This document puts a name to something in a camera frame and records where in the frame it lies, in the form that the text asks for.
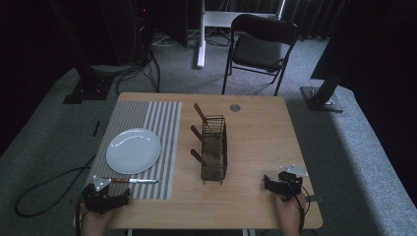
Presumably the wooden-handled table knife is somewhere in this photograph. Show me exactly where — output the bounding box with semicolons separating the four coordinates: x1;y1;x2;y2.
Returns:
100;177;161;186

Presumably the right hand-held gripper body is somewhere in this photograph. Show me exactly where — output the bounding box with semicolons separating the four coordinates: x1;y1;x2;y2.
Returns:
276;163;310;203

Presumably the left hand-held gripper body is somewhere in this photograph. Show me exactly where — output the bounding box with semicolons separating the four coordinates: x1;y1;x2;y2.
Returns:
82;175;116;214

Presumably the bundle of black cables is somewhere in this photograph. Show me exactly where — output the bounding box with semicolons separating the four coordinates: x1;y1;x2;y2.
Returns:
115;48;162;96

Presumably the grey striped placemat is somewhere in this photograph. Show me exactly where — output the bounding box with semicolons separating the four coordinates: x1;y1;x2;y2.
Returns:
85;100;183;201

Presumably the black wire cutlery basket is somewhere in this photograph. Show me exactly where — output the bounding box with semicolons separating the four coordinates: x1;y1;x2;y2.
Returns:
200;114;229;186

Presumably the person's left hand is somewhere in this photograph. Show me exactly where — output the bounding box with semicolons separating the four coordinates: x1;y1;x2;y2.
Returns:
80;202;115;236

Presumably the person's right hand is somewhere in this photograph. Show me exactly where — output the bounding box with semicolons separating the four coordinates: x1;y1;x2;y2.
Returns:
272;192;308;236

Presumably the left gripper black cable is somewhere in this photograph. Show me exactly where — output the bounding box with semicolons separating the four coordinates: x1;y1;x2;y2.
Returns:
74;196;85;236

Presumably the black metal stand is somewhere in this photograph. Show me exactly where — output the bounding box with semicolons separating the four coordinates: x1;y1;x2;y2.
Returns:
300;62;349;114
48;0;115;105

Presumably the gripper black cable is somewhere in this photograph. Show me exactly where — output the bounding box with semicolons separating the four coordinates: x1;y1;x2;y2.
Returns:
285;180;312;236
74;196;85;236

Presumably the wooden-handled utensil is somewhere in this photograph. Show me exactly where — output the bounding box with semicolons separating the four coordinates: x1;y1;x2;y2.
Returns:
190;148;210;166
190;124;220;160
193;102;221;139

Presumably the black floor cable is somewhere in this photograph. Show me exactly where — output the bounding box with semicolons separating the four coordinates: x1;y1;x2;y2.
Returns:
14;154;96;218

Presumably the black folding chair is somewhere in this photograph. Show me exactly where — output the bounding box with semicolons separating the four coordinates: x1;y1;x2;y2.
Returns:
221;13;300;97

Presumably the white round plate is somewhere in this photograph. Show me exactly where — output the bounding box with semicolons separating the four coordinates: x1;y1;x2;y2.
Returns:
105;127;162;175

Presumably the white desk frame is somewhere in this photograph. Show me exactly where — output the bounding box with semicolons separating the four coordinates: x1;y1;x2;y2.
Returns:
195;0;287;70

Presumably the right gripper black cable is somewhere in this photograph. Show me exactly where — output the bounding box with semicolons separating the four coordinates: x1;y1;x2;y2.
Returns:
285;180;312;236

